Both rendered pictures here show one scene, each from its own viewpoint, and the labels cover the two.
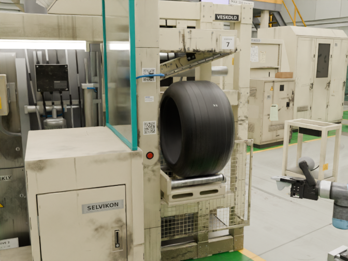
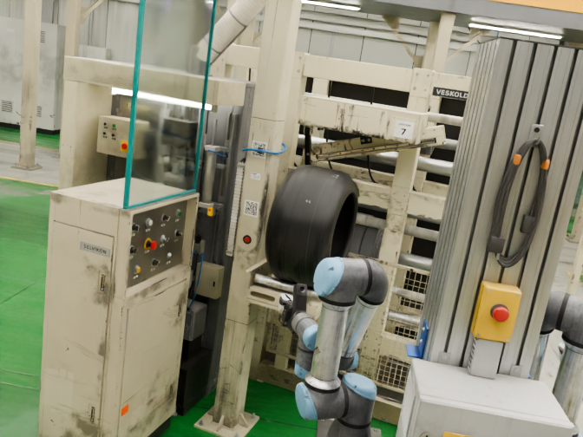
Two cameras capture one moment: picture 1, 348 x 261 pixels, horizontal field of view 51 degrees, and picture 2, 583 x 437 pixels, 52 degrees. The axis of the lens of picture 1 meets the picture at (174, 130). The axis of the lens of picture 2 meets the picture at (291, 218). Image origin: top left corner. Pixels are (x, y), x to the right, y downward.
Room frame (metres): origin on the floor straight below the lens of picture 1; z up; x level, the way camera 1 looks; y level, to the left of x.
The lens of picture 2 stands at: (-0.08, -1.80, 1.88)
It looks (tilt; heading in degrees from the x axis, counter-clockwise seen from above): 14 degrees down; 39
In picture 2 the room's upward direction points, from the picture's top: 9 degrees clockwise
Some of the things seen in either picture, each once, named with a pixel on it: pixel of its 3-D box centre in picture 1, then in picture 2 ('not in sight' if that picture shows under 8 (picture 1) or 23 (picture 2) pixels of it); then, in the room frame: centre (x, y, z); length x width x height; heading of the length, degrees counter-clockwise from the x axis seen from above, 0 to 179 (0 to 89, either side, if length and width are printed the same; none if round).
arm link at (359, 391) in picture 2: not in sight; (355, 397); (1.50, -0.91, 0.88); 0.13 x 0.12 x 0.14; 151
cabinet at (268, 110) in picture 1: (266, 111); not in sight; (6.89, -1.77, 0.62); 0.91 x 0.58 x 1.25; 125
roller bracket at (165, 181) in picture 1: (158, 176); (264, 270); (2.10, 0.09, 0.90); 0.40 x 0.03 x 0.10; 20
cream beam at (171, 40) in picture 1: (187, 41); (363, 119); (2.49, -0.09, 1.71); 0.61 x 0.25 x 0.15; 110
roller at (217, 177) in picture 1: (196, 180); (287, 286); (2.04, -0.13, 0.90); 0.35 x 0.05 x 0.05; 110
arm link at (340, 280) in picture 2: not in sight; (330, 340); (1.38, -0.85, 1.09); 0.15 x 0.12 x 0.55; 151
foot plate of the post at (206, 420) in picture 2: not in sight; (227, 419); (2.06, 0.16, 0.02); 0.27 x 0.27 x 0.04; 20
